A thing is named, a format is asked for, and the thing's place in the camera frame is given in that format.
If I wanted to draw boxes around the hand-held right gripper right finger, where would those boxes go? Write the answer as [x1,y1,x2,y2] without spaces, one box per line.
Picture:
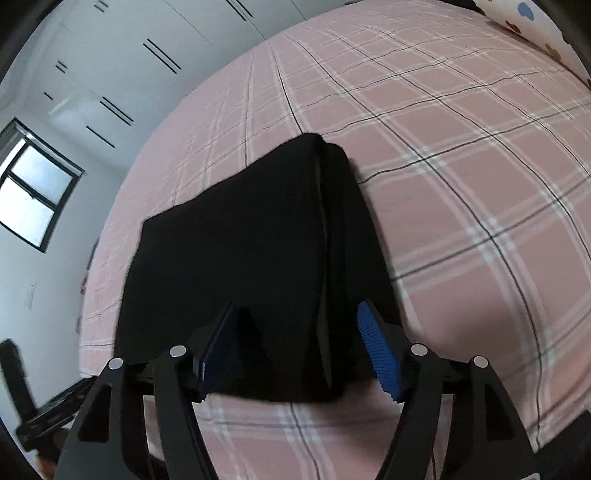
[358,301,539,480]

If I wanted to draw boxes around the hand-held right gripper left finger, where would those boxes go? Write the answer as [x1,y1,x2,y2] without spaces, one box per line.
[55,302,241,480]

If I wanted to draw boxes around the black framed window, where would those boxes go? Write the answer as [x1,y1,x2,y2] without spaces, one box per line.
[0,117,86,254]

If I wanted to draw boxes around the black pants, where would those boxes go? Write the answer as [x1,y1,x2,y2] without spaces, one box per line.
[113,133,411,404]

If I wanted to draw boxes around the white wardrobe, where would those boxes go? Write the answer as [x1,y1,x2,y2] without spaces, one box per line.
[28,0,347,171]

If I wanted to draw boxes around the bed with pink plaid sheet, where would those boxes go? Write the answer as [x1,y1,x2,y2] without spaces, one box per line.
[76,0,591,480]

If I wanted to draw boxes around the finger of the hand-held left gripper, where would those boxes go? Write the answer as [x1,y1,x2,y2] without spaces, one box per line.
[0,339,38,420]

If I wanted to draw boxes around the heart print rolled quilt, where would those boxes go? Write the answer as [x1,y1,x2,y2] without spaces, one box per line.
[473,0,591,90]

